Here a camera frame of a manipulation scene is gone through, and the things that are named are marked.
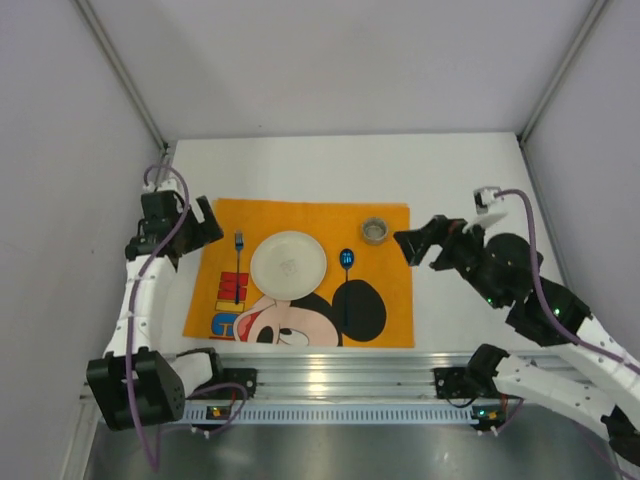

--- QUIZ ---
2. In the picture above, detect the blue metallic fork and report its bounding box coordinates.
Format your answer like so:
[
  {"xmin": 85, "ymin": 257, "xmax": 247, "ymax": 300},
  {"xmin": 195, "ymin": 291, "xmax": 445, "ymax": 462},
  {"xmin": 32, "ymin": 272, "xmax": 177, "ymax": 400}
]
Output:
[{"xmin": 234, "ymin": 230, "xmax": 244, "ymax": 305}]

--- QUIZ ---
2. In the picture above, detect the small metal cup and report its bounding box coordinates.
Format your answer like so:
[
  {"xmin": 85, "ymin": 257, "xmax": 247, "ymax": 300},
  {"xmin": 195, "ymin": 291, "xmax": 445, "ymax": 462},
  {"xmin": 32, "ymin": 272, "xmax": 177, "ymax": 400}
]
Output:
[{"xmin": 361, "ymin": 217, "xmax": 389, "ymax": 246}]

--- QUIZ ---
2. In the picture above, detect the white round plate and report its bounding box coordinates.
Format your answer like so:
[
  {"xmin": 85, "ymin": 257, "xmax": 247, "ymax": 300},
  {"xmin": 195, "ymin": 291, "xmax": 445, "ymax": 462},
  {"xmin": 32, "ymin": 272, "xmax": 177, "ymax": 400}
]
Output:
[{"xmin": 250, "ymin": 231, "xmax": 328, "ymax": 301}]

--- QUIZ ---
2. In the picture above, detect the orange Mickey Mouse placemat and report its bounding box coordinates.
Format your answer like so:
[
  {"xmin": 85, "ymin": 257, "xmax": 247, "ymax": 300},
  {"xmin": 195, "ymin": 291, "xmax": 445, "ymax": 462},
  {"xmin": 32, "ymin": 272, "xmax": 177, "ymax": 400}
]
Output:
[{"xmin": 183, "ymin": 199, "xmax": 414, "ymax": 348}]

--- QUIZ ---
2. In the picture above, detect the blue metallic spoon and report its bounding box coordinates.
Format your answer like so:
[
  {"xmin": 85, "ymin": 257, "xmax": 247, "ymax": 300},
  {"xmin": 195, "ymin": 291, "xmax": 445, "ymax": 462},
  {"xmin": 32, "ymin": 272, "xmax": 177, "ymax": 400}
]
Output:
[{"xmin": 339, "ymin": 248, "xmax": 355, "ymax": 327}]

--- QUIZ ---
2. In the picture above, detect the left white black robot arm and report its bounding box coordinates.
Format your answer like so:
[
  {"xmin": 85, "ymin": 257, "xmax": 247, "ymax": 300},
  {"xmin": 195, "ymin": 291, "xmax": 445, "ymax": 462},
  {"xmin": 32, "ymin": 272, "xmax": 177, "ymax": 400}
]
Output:
[{"xmin": 86, "ymin": 188, "xmax": 224, "ymax": 431}]

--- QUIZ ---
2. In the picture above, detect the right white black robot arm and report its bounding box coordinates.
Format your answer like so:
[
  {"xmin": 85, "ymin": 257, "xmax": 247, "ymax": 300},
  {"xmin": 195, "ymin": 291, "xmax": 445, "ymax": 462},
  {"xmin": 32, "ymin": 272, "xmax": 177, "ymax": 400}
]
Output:
[{"xmin": 393, "ymin": 215, "xmax": 639, "ymax": 464}]

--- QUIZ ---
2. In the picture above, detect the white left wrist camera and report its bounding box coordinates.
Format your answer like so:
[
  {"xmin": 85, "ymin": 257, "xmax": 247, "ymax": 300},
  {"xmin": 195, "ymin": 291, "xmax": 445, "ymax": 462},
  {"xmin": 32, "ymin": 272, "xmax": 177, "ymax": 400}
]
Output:
[{"xmin": 142, "ymin": 163, "xmax": 176, "ymax": 193}]

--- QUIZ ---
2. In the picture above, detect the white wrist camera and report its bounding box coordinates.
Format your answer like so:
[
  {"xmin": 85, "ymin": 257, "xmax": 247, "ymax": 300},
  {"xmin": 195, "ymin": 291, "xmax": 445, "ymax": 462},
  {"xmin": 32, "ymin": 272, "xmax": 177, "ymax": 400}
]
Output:
[
  {"xmin": 462, "ymin": 186, "xmax": 507, "ymax": 233},
  {"xmin": 142, "ymin": 163, "xmax": 176, "ymax": 193}
]

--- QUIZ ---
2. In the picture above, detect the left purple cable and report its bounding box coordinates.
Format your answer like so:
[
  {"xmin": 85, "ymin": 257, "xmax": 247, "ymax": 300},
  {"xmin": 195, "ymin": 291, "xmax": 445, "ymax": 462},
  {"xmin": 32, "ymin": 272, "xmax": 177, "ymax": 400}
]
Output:
[{"xmin": 124, "ymin": 165, "xmax": 250, "ymax": 472}]

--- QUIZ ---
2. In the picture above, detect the purple cable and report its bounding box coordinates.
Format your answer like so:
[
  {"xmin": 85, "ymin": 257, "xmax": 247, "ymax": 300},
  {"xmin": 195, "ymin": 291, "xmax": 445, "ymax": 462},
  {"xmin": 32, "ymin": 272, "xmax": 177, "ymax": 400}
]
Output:
[
  {"xmin": 124, "ymin": 165, "xmax": 250, "ymax": 472},
  {"xmin": 492, "ymin": 188, "xmax": 640, "ymax": 480}
]

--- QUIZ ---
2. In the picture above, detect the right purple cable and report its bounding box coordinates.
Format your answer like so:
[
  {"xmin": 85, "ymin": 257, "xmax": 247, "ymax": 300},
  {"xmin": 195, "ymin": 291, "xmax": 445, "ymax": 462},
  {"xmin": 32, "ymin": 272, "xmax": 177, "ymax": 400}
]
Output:
[{"xmin": 492, "ymin": 188, "xmax": 640, "ymax": 480}]

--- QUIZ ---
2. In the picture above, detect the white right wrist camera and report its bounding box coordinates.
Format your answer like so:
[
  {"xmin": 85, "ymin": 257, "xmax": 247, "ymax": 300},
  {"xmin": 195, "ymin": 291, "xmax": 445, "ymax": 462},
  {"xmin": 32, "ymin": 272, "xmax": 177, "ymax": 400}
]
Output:
[{"xmin": 462, "ymin": 186, "xmax": 507, "ymax": 233}]

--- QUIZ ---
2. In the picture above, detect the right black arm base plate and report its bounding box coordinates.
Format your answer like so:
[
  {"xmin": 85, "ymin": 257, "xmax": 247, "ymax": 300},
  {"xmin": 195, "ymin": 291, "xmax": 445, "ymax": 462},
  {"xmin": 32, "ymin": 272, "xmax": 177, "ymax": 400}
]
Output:
[{"xmin": 433, "ymin": 367, "xmax": 502, "ymax": 400}]

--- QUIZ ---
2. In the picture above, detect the left aluminium frame post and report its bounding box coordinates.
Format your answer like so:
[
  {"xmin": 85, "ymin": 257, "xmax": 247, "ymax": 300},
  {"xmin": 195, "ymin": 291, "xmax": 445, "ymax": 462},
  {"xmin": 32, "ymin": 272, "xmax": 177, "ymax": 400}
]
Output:
[{"xmin": 71, "ymin": 0, "xmax": 169, "ymax": 154}]

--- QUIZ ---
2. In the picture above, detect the aluminium frame post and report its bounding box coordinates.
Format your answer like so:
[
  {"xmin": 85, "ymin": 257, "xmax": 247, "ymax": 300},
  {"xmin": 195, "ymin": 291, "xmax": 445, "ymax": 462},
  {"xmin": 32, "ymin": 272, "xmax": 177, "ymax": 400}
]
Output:
[
  {"xmin": 71, "ymin": 0, "xmax": 169, "ymax": 154},
  {"xmin": 516, "ymin": 0, "xmax": 614, "ymax": 148}
]

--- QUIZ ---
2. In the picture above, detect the aluminium mounting rail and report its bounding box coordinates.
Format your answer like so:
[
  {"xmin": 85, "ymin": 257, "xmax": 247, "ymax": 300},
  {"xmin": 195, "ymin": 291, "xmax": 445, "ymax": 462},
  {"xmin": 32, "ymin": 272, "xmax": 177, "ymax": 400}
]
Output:
[{"xmin": 79, "ymin": 352, "xmax": 581, "ymax": 403}]

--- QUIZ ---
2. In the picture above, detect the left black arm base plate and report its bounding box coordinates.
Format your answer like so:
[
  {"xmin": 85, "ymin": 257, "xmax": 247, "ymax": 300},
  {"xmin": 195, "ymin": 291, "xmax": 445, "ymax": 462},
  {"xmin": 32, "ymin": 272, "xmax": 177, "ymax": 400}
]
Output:
[{"xmin": 190, "ymin": 368, "xmax": 258, "ymax": 400}]

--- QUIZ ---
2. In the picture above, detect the perforated grey cable duct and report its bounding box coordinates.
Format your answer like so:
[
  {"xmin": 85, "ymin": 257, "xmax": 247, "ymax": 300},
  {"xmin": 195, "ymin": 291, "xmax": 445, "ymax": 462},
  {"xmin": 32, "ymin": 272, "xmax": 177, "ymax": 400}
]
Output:
[{"xmin": 179, "ymin": 403, "xmax": 504, "ymax": 425}]

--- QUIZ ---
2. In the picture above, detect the right aluminium frame post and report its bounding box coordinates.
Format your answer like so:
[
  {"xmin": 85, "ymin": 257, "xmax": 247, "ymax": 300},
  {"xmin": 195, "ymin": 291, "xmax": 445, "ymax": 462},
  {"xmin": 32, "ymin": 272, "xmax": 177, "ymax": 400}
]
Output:
[{"xmin": 516, "ymin": 0, "xmax": 614, "ymax": 148}]

